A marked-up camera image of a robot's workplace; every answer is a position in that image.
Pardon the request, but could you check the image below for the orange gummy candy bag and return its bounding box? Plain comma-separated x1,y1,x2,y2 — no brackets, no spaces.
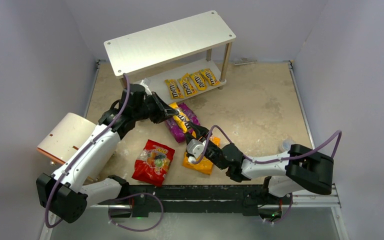
182,131,221,176

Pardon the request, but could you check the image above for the purple gummy candy bag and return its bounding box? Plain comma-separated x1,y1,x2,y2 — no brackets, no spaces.
164,103,200,143

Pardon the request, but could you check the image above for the yellow M&M candy bag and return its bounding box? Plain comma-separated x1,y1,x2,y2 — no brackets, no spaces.
189,71,208,91

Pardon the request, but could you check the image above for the red gummy candy bag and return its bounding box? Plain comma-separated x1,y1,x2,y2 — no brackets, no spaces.
132,139,175,187

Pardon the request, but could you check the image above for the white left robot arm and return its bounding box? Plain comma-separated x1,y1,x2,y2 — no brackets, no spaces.
36,84,177,228

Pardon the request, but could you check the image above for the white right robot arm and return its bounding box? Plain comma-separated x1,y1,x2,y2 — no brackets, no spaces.
184,123,342,198

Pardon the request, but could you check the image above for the white two-tier shelf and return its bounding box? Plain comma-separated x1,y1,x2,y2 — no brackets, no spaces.
104,10,236,104

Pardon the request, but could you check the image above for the small clear plastic cup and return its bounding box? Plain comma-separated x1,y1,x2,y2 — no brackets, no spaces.
278,139,296,153

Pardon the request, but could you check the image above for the white cylindrical lamp shade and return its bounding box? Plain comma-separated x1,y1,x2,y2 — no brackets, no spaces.
36,112,117,181

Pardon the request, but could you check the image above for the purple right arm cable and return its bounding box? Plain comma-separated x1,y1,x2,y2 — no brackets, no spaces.
190,124,343,226

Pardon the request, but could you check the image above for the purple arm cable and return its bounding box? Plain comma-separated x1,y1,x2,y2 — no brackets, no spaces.
190,124,343,226
43,73,132,229

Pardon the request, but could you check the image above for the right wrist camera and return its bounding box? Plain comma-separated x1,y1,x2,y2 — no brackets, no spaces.
186,139,206,163

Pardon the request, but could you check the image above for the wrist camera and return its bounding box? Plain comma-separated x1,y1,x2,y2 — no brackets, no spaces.
186,139,206,163
139,78,152,95

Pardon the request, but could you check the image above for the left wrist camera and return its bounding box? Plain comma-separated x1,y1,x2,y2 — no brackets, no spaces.
139,78,152,95

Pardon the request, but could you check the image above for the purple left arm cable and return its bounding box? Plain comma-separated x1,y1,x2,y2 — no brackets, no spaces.
43,73,132,229

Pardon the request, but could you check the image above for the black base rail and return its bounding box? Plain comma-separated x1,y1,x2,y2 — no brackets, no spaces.
99,180,292,218

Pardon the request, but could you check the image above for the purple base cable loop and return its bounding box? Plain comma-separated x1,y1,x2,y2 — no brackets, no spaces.
108,192,164,233

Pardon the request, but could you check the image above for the grey bracket at wall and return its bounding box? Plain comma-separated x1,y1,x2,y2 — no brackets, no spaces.
233,58,258,66

